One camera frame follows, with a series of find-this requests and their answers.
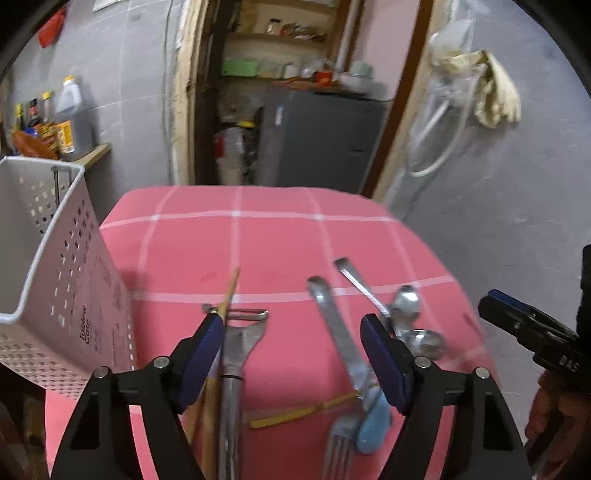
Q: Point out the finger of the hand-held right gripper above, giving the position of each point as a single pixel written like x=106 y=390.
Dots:
x=512 y=316

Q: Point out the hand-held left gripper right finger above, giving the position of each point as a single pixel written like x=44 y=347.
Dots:
x=381 y=364

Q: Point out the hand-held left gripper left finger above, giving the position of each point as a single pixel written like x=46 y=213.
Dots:
x=203 y=360

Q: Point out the metal peeler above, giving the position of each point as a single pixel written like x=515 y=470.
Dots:
x=236 y=350

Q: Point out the metal fork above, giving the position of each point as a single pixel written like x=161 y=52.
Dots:
x=339 y=341

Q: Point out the metal spoon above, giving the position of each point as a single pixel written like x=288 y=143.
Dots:
x=427 y=344
x=406 y=302

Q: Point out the brown wooden chopstick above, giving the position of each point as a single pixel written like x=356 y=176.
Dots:
x=229 y=295

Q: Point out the pale patterned chopstick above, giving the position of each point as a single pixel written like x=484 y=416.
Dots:
x=295 y=412

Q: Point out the white perforated plastic basket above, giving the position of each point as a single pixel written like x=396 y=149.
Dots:
x=69 y=277

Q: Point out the person's right hand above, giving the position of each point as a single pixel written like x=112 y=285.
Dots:
x=547 y=410

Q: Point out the pink checked tablecloth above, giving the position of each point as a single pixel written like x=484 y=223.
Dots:
x=258 y=240

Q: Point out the white and red floor bag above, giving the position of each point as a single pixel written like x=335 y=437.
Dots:
x=231 y=147

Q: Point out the beige hanging cloth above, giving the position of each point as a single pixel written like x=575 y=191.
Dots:
x=496 y=92

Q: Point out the grey mini fridge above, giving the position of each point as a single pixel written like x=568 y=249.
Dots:
x=323 y=138

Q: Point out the beige kitchen counter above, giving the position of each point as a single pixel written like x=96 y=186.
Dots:
x=94 y=152

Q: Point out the large dark sauce jug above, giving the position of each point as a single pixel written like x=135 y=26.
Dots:
x=74 y=120

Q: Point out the metal pot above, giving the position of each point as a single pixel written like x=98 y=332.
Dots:
x=355 y=83

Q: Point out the clear hanging plastic bag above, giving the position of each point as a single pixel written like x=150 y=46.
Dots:
x=450 y=41

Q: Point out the pale green cups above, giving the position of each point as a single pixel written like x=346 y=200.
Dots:
x=361 y=68

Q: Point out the wooden cutting board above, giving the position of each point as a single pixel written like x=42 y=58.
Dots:
x=300 y=85

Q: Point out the red paper cup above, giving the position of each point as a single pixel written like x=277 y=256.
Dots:
x=324 y=78

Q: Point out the green box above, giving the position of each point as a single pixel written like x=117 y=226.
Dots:
x=239 y=68

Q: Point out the yellow cap sauce bottle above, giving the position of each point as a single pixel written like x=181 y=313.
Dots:
x=46 y=108

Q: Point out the red label sauce bottle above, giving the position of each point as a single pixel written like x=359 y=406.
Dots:
x=32 y=110

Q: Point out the glass jar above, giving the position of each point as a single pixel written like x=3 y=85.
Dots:
x=274 y=26

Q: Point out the red plastic bag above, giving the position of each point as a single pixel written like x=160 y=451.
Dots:
x=51 y=27

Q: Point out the wooden door frame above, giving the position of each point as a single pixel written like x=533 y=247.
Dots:
x=184 y=92

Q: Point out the wooden wall shelves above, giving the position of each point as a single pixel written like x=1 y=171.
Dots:
x=281 y=39

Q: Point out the white wall switch plate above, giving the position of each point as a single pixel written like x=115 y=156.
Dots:
x=108 y=4

